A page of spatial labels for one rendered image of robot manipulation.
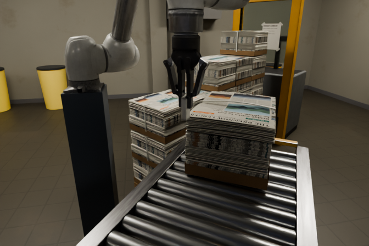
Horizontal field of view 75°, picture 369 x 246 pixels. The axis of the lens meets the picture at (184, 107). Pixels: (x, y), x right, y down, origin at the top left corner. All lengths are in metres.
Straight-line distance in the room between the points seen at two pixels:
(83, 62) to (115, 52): 0.16
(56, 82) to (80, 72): 3.18
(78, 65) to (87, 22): 3.52
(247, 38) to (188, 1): 1.81
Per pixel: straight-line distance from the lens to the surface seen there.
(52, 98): 4.56
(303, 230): 0.78
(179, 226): 0.75
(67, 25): 4.88
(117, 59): 1.36
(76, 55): 1.31
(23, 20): 5.08
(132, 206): 0.80
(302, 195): 0.90
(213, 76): 1.89
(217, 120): 0.78
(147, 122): 1.63
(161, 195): 0.83
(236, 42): 2.44
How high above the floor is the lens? 1.31
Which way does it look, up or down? 18 degrees down
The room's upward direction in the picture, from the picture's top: straight up
